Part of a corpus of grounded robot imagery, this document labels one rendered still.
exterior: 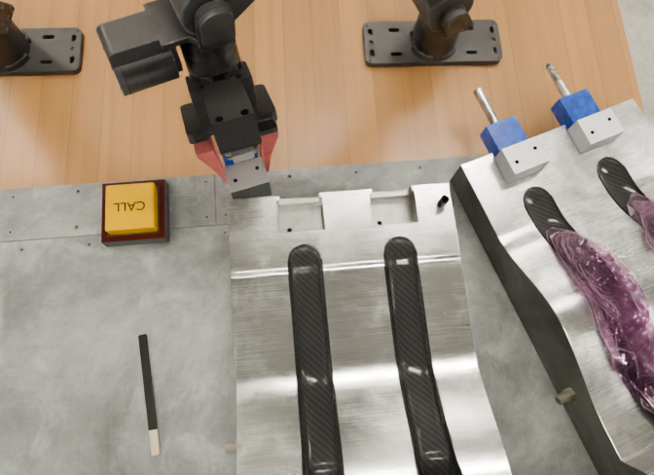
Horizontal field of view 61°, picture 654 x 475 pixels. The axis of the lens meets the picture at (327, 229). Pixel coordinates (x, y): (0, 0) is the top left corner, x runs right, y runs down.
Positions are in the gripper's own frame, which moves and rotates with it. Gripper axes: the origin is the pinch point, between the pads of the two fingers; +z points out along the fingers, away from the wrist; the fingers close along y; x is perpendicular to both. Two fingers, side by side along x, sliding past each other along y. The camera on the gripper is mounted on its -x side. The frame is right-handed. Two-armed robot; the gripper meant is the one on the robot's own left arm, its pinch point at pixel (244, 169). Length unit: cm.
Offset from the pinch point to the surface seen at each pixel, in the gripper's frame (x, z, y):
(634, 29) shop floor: 81, 51, 136
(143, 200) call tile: 0.6, 0.7, -13.0
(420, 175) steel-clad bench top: -3.1, 6.9, 22.5
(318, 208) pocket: -8.1, 2.5, 7.0
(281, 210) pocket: -7.1, 1.9, 2.7
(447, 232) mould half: -16.4, 4.1, 19.7
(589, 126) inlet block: -9.6, 1.1, 42.3
